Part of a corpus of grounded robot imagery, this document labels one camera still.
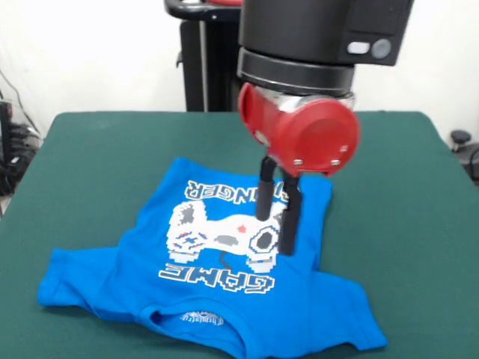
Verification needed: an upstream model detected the black cable bundle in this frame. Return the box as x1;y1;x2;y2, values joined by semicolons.
0;123;43;196

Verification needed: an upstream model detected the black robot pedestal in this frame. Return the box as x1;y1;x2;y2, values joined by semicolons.
163;0;248;113

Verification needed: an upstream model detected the black electronics box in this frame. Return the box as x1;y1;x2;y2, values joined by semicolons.
0;99;13;169

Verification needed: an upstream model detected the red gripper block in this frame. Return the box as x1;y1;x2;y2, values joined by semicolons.
237;82;361;257

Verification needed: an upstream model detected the dark green table cloth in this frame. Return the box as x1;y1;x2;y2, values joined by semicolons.
0;111;479;359

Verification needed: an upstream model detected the blue printed t-shirt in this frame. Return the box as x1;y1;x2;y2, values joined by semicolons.
36;156;389;359

